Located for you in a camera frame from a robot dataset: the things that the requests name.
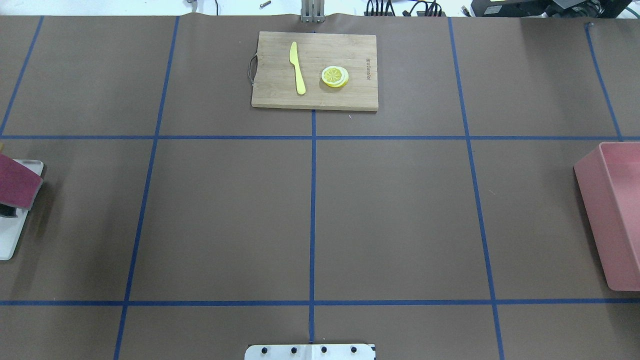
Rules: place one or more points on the bamboo cutting board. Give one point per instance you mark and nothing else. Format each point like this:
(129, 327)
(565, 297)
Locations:
(274, 79)

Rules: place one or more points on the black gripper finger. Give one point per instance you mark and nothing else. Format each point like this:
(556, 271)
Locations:
(7, 211)

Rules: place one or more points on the yellow plastic knife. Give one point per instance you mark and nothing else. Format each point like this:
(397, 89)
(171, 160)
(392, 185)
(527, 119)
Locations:
(300, 85)

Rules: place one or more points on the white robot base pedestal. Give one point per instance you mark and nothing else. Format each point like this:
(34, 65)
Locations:
(331, 351)

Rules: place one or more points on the pink plastic bin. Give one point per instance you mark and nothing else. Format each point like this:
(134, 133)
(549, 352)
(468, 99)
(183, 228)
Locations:
(609, 182)

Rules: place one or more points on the magenta wiping cloth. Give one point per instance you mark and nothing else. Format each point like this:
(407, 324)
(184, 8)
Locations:
(19, 185)

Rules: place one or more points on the yellow lemon slice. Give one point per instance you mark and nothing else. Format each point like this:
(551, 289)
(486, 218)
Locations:
(335, 76)

